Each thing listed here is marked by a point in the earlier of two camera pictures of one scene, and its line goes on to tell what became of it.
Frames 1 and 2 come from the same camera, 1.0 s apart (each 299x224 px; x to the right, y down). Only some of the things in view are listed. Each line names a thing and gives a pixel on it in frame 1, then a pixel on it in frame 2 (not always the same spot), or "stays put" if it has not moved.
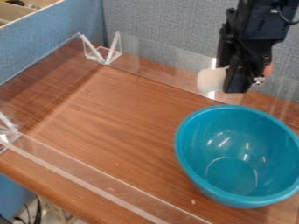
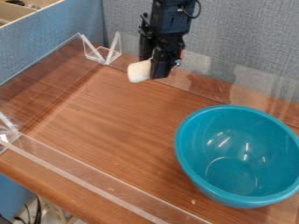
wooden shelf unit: (14, 10) stays put
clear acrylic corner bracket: (101, 53) stays put
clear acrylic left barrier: (33, 85) stays put
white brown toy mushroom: (212, 79) to (140, 70)
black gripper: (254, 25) to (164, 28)
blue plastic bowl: (238, 152) stays put
